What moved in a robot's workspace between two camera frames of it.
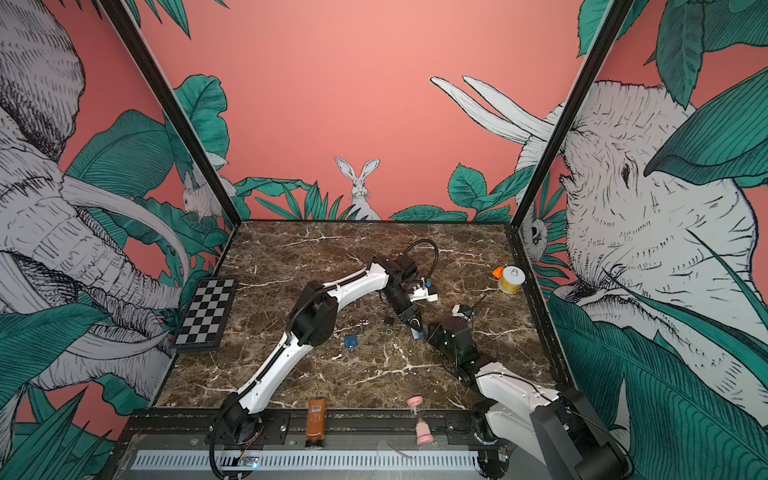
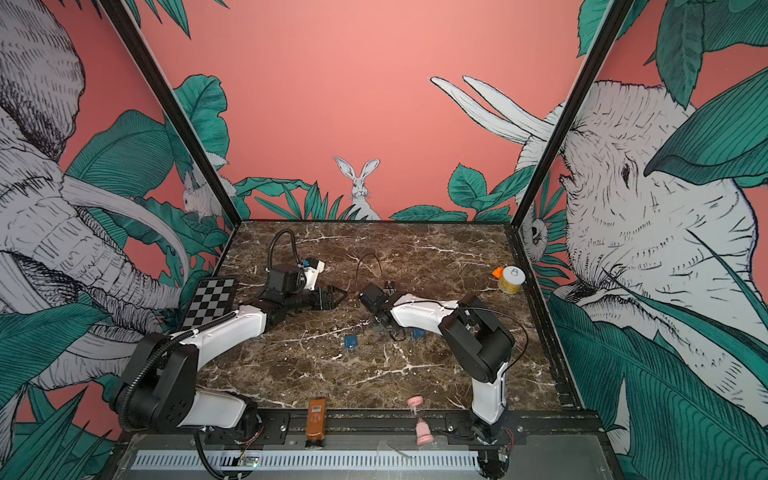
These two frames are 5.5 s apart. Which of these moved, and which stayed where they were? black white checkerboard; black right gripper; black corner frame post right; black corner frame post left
Moved: black right gripper
Stayed: black corner frame post left; black corner frame post right; black white checkerboard
